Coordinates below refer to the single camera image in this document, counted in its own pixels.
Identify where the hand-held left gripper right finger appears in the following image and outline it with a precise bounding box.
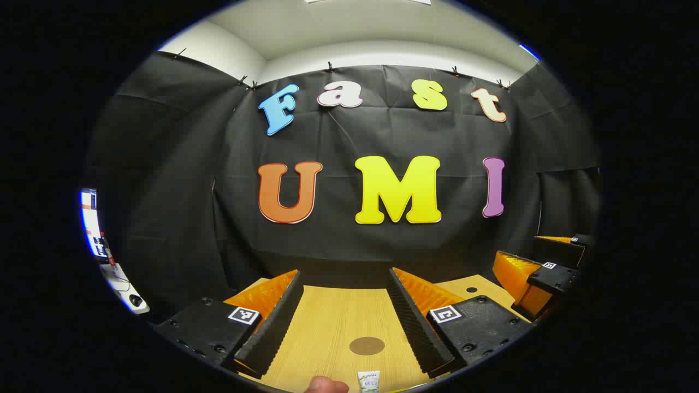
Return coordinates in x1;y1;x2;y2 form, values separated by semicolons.
387;266;535;378

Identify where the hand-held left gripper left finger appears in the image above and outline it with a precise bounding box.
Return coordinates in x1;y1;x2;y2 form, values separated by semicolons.
155;269;305;380

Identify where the round brown coaster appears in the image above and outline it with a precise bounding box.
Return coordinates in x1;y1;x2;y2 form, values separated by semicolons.
349;336;386;356

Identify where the wooden desktop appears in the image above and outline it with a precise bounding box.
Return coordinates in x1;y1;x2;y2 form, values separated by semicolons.
240;275;533;393

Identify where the black backdrop cloth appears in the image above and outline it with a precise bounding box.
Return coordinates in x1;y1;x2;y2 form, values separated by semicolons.
87;50;604;323

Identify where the white side table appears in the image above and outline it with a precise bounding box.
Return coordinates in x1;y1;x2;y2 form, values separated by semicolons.
100;261;151;315

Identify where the computer monitor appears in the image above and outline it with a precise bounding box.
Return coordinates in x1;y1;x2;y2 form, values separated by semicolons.
80;188;110;260

